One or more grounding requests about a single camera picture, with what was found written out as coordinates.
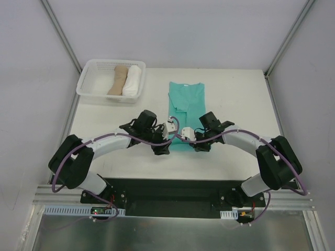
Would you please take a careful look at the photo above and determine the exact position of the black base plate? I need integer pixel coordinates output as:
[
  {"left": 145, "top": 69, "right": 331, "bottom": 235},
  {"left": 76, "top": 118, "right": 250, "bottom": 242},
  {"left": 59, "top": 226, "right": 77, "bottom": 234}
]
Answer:
[{"left": 81, "top": 178, "right": 272, "bottom": 217}]

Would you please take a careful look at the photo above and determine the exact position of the white plastic basket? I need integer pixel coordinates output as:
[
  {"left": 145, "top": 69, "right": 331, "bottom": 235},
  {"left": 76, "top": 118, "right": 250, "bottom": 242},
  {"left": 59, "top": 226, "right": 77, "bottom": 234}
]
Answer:
[{"left": 76, "top": 59, "right": 146, "bottom": 104}]

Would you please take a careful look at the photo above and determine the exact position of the teal t-shirt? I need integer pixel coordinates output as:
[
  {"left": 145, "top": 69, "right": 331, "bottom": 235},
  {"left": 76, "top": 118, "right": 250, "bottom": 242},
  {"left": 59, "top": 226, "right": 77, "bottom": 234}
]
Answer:
[{"left": 167, "top": 81, "right": 208, "bottom": 152}]

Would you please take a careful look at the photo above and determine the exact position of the white cable duct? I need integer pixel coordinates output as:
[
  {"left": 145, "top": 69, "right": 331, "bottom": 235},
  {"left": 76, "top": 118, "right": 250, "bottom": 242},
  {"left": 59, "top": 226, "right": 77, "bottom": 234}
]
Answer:
[
  {"left": 220, "top": 210, "right": 238, "bottom": 220},
  {"left": 44, "top": 206, "right": 117, "bottom": 217}
]

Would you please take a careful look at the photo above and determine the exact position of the right white cable duct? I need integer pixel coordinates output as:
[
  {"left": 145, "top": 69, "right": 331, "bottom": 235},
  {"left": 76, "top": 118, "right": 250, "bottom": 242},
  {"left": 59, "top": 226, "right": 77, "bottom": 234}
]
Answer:
[{"left": 220, "top": 210, "right": 238, "bottom": 220}]

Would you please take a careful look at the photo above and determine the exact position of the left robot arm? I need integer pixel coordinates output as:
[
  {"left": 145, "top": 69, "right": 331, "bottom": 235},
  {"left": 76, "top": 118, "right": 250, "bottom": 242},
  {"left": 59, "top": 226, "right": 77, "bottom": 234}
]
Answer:
[{"left": 48, "top": 110, "right": 180, "bottom": 203}]

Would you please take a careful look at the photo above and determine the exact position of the left aluminium frame post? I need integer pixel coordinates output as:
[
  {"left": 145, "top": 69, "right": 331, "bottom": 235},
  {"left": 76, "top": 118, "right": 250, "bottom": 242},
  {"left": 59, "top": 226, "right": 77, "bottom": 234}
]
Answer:
[{"left": 39, "top": 0, "right": 82, "bottom": 74}]

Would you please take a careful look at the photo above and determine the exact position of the beige rolled t-shirt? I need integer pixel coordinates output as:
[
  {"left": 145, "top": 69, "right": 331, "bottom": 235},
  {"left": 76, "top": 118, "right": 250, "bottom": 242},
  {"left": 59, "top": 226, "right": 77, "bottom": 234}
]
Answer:
[{"left": 107, "top": 65, "right": 128, "bottom": 96}]

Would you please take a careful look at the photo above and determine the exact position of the right aluminium frame post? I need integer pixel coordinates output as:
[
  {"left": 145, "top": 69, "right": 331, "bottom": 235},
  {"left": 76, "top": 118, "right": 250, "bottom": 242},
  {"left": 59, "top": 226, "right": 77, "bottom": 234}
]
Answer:
[{"left": 264, "top": 0, "right": 317, "bottom": 79}]

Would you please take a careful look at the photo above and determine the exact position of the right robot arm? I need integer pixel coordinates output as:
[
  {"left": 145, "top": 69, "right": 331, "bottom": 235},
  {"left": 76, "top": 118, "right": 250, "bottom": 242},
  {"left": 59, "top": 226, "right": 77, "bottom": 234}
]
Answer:
[{"left": 192, "top": 112, "right": 303, "bottom": 208}]

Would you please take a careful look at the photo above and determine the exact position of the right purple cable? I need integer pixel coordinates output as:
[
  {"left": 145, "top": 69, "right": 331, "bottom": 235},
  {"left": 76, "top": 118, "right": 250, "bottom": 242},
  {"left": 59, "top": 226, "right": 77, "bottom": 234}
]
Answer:
[{"left": 177, "top": 129, "right": 309, "bottom": 227}]

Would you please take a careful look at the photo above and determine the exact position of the white rolled t-shirt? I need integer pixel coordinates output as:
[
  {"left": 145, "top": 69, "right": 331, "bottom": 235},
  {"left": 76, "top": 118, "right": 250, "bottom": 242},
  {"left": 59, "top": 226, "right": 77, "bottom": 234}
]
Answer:
[{"left": 122, "top": 65, "right": 142, "bottom": 97}]

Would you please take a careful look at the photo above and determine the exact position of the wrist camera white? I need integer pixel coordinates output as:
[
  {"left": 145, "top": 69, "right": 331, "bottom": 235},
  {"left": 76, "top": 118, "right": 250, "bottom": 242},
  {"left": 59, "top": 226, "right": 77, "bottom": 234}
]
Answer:
[
  {"left": 162, "top": 117, "right": 178, "bottom": 140},
  {"left": 180, "top": 127, "right": 196, "bottom": 141}
]

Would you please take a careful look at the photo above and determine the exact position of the aluminium rail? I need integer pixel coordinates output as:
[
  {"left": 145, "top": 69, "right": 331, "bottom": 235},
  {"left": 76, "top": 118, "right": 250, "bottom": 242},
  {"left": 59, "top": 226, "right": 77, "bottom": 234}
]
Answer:
[{"left": 32, "top": 184, "right": 83, "bottom": 204}]

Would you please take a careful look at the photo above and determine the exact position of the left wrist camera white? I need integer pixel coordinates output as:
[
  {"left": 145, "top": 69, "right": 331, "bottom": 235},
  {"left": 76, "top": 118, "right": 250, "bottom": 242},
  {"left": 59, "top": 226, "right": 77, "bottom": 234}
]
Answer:
[{"left": 162, "top": 117, "right": 178, "bottom": 140}]

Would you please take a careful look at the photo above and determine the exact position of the aluminium frame post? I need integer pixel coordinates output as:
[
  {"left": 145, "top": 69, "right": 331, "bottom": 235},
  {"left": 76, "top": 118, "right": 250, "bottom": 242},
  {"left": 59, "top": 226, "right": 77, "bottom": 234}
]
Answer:
[
  {"left": 39, "top": 0, "right": 82, "bottom": 74},
  {"left": 264, "top": 0, "right": 317, "bottom": 79}
]

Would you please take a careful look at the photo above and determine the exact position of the left white cable duct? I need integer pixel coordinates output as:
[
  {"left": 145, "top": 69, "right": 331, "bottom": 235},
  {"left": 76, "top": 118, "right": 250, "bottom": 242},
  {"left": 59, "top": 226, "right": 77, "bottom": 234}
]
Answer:
[{"left": 44, "top": 206, "right": 117, "bottom": 217}]

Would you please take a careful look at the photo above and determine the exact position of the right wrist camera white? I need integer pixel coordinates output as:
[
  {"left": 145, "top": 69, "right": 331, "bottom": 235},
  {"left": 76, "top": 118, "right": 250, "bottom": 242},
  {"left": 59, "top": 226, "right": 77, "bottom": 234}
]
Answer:
[{"left": 180, "top": 127, "right": 196, "bottom": 141}]

